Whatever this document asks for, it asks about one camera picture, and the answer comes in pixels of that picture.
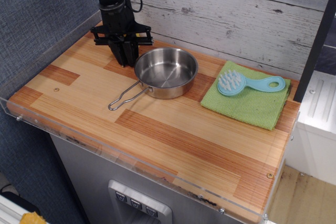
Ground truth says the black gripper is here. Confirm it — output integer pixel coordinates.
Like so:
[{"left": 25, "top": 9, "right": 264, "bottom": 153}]
[{"left": 90, "top": 5, "right": 153, "bottom": 67}]

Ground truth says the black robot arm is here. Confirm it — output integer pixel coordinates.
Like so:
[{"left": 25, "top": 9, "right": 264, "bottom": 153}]
[{"left": 90, "top": 0, "right": 153, "bottom": 67}]

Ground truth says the stainless steel pan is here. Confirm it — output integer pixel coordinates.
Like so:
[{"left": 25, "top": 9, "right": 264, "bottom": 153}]
[{"left": 108, "top": 47, "right": 198, "bottom": 111}]

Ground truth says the light blue scrub brush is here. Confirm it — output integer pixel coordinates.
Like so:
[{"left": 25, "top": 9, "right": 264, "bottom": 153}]
[{"left": 217, "top": 70, "right": 286, "bottom": 97}]

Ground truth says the clear acrylic table guard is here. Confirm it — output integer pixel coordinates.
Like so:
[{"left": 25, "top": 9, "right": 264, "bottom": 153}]
[{"left": 0, "top": 10, "right": 301, "bottom": 223}]

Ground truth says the grey toy fridge cabinet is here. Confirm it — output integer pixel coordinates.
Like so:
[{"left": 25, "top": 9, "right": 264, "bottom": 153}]
[{"left": 51, "top": 135, "right": 268, "bottom": 223}]

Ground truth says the green cloth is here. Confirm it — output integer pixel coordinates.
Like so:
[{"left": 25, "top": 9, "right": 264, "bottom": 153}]
[{"left": 200, "top": 60, "right": 292, "bottom": 131}]

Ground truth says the silver dispenser button panel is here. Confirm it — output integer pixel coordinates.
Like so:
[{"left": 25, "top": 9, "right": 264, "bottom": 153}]
[{"left": 108, "top": 179, "right": 173, "bottom": 223}]

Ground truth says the yellow black bag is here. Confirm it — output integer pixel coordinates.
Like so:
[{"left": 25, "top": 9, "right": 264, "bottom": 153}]
[{"left": 19, "top": 212, "right": 47, "bottom": 224}]

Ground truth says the white side cabinet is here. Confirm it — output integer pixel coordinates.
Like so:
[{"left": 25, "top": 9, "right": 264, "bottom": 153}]
[{"left": 285, "top": 71, "right": 335, "bottom": 185}]

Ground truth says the black right frame post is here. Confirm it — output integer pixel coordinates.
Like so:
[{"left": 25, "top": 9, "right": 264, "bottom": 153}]
[{"left": 293, "top": 0, "right": 335, "bottom": 102}]

